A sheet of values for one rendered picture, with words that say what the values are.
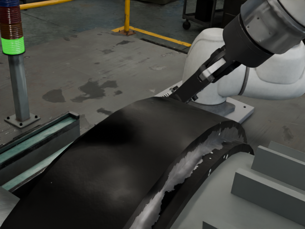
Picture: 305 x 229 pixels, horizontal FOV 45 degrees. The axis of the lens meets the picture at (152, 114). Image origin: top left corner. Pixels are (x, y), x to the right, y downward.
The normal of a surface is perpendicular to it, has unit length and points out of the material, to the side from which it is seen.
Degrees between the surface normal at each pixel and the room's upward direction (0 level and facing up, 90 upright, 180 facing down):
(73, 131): 90
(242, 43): 88
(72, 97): 0
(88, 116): 0
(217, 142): 13
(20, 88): 90
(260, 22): 90
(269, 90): 98
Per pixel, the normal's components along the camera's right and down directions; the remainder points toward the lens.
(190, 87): -0.67, 0.48
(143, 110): 0.11, -0.89
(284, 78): 0.02, 0.63
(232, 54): -0.54, 0.40
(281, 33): -0.21, 0.70
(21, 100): 0.83, 0.33
